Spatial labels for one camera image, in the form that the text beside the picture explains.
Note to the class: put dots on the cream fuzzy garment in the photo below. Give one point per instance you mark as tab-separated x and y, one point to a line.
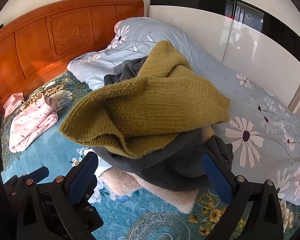
122	183

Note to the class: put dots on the dark grey garment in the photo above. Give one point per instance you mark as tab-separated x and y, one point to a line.
176	167

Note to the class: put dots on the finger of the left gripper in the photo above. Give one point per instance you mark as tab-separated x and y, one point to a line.
25	186

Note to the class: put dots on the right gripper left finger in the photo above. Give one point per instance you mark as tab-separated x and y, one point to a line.
67	214

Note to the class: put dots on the olive green knit sweater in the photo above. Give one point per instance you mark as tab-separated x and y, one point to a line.
137	116

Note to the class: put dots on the white glossy wardrobe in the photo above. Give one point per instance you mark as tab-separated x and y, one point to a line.
257	38

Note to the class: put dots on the pink checkered cloth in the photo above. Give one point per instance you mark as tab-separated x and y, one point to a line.
12	103

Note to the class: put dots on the pink folded garment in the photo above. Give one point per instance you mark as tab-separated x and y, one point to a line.
31	123

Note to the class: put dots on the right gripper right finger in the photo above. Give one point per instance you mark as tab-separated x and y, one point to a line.
265	218

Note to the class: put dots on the orange wooden headboard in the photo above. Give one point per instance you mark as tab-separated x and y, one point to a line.
37	46

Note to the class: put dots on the teal floral bed blanket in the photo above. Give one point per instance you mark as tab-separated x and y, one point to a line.
266	139

